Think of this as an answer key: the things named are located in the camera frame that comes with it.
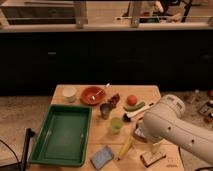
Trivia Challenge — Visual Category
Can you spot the wooden block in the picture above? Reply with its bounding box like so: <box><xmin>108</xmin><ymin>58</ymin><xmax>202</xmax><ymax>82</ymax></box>
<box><xmin>140</xmin><ymin>151</ymin><xmax>166</xmax><ymax>167</ymax></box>

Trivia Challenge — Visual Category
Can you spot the dark brown bowl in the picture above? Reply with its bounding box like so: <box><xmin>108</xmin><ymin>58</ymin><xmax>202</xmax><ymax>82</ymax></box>
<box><xmin>133</xmin><ymin>118</ymin><xmax>147</xmax><ymax>142</ymax></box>

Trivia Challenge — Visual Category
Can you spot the white small cup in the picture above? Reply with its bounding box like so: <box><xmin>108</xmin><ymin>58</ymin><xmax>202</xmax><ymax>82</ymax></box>
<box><xmin>62</xmin><ymin>86</ymin><xmax>77</xmax><ymax>103</ymax></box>

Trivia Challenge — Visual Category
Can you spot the blue sponge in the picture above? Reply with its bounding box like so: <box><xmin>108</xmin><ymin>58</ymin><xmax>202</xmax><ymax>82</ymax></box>
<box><xmin>90</xmin><ymin>146</ymin><xmax>114</xmax><ymax>170</ymax></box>

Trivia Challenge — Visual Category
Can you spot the red bowl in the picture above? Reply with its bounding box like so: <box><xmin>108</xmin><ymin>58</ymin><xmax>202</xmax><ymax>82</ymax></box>
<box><xmin>80</xmin><ymin>86</ymin><xmax>106</xmax><ymax>106</ymax></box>

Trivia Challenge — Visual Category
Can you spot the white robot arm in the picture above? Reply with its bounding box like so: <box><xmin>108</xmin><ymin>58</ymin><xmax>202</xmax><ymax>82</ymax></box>
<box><xmin>140</xmin><ymin>94</ymin><xmax>213</xmax><ymax>165</ymax></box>

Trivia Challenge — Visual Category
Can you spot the crumpled blue cloth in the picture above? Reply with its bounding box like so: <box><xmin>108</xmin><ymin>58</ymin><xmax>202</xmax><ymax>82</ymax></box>
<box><xmin>134</xmin><ymin>127</ymin><xmax>146</xmax><ymax>139</ymax></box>

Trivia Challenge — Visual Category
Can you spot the yellow banana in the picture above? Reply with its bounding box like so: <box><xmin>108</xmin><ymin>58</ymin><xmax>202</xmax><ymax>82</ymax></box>
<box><xmin>117</xmin><ymin>135</ymin><xmax>133</xmax><ymax>160</ymax></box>

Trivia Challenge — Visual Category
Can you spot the metal cup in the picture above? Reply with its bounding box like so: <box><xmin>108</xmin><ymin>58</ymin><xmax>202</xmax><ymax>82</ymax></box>
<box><xmin>100</xmin><ymin>103</ymin><xmax>112</xmax><ymax>120</ymax></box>

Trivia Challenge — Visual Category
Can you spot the green cucumber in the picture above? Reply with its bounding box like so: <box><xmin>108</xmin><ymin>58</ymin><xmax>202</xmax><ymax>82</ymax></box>
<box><xmin>123</xmin><ymin>101</ymin><xmax>145</xmax><ymax>112</ymax></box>

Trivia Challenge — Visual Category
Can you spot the white plastic spoon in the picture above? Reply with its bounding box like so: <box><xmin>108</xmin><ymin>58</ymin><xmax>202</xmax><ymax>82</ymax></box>
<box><xmin>91</xmin><ymin>83</ymin><xmax>110</xmax><ymax>101</ymax></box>

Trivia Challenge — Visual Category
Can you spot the brown toy food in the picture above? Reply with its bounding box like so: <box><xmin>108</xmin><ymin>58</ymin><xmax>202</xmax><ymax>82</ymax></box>
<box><xmin>108</xmin><ymin>94</ymin><xmax>120</xmax><ymax>108</ymax></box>

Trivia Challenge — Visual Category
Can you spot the orange tomato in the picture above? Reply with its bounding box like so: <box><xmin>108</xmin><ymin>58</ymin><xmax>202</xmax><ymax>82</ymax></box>
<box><xmin>126</xmin><ymin>95</ymin><xmax>138</xmax><ymax>106</ymax></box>

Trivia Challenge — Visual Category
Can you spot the green plastic cup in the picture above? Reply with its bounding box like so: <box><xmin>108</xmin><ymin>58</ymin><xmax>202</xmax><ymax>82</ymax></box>
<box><xmin>110</xmin><ymin>117</ymin><xmax>123</xmax><ymax>134</ymax></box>

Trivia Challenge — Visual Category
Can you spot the green plastic tray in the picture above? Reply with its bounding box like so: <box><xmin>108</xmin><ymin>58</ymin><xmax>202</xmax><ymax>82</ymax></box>
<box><xmin>29</xmin><ymin>105</ymin><xmax>92</xmax><ymax>167</ymax></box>

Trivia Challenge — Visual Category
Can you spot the black stand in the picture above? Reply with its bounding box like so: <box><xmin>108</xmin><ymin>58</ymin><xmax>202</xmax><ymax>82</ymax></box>
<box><xmin>1</xmin><ymin>128</ymin><xmax>35</xmax><ymax>171</ymax></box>

